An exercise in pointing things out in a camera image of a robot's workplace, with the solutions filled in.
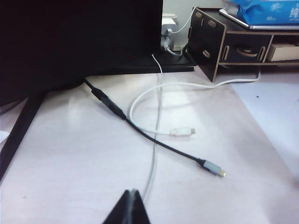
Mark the thick white cable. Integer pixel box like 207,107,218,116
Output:
129,69,262,137

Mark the white blue power strip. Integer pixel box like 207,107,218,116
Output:
160,13,178,51

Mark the large black monitor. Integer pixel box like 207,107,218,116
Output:
0,0,164,107

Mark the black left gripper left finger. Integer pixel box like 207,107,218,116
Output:
102,189,134,224

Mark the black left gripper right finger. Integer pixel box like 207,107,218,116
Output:
132,189,150,224

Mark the cream rectangular box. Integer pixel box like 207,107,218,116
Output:
267,43,299,62

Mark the blue wet wipes pack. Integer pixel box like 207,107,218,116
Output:
230,0,299,25

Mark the black wooden desk shelf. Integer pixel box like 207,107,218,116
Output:
186,7,299,83

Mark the large white paper sheet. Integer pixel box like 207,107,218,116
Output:
228,70,299,187

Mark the thin silver flat slab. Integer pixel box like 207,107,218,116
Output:
219,8,299,30

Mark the black cable grey connector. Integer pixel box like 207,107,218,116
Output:
83,78,227,178

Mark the white charger cable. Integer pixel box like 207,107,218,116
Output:
167,6,196,56

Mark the thin white cable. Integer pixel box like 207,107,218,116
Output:
142,54,164,206

